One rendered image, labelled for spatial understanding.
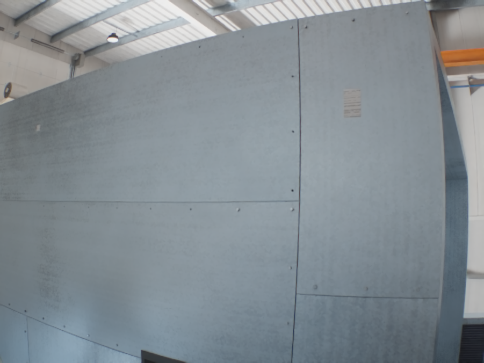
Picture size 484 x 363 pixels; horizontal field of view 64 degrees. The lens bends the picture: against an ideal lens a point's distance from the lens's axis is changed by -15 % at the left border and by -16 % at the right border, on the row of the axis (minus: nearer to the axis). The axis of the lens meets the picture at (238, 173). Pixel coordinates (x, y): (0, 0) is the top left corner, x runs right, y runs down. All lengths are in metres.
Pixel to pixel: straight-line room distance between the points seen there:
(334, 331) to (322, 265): 0.19
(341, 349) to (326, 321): 0.09
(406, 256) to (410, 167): 0.22
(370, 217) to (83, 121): 1.21
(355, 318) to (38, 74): 12.36
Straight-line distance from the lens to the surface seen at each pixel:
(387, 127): 1.17
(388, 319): 1.16
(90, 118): 1.83
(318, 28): 1.33
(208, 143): 1.39
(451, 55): 9.85
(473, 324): 5.67
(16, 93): 11.59
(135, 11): 11.67
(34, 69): 13.01
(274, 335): 1.28
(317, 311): 1.21
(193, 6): 10.63
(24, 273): 2.20
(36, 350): 2.20
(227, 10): 10.88
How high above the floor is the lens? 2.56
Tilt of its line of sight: 7 degrees up
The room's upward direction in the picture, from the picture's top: 2 degrees clockwise
